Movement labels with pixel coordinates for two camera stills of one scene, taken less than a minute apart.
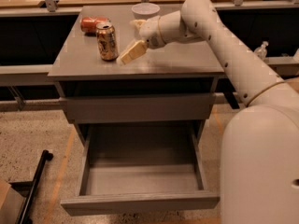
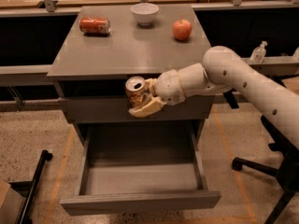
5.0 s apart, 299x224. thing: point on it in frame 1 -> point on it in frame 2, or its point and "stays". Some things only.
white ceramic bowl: (146, 10) stays
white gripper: (149, 31) -> (169, 87)
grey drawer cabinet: (137, 123) stays
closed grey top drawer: (138, 108) stays
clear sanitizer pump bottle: (262, 51) stays
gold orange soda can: (106, 41) -> (135, 90)
